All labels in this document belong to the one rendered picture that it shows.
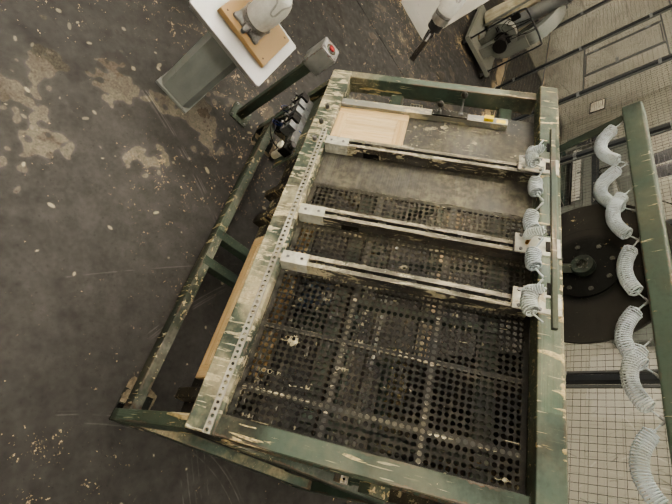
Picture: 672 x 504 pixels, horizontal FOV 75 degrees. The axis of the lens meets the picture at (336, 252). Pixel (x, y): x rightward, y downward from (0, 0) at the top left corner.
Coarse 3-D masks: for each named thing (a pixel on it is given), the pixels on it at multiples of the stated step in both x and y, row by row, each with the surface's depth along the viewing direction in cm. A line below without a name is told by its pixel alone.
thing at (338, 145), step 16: (336, 144) 237; (352, 144) 236; (368, 144) 236; (384, 144) 235; (384, 160) 238; (400, 160) 235; (416, 160) 232; (432, 160) 229; (448, 160) 227; (464, 160) 229; (480, 160) 226; (496, 160) 226; (544, 160) 219; (496, 176) 227; (512, 176) 224; (528, 176) 222
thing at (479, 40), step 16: (512, 0) 691; (528, 0) 664; (544, 0) 645; (560, 0) 632; (480, 16) 715; (496, 16) 701; (512, 16) 619; (528, 16) 661; (560, 16) 648; (480, 32) 650; (496, 32) 664; (512, 32) 656; (528, 32) 629; (544, 32) 649; (480, 48) 677; (496, 48) 656; (512, 48) 672; (480, 64) 680
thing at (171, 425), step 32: (320, 96) 296; (256, 160) 300; (320, 192) 243; (224, 224) 270; (256, 224) 284; (192, 288) 246; (320, 288) 277; (288, 320) 207; (160, 352) 226; (192, 384) 231; (128, 416) 205; (160, 416) 185; (256, 416) 184; (224, 448) 240; (288, 480) 266; (320, 480) 207
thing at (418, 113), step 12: (360, 108) 260; (372, 108) 258; (384, 108) 256; (396, 108) 256; (408, 108) 255; (420, 108) 255; (432, 120) 254; (444, 120) 252; (456, 120) 250; (468, 120) 248; (480, 120) 247
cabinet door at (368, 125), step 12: (348, 108) 260; (336, 120) 255; (348, 120) 255; (360, 120) 255; (372, 120) 254; (384, 120) 254; (396, 120) 253; (408, 120) 254; (336, 132) 250; (348, 132) 250; (360, 132) 249; (372, 132) 249; (384, 132) 248; (396, 132) 248; (396, 144) 242
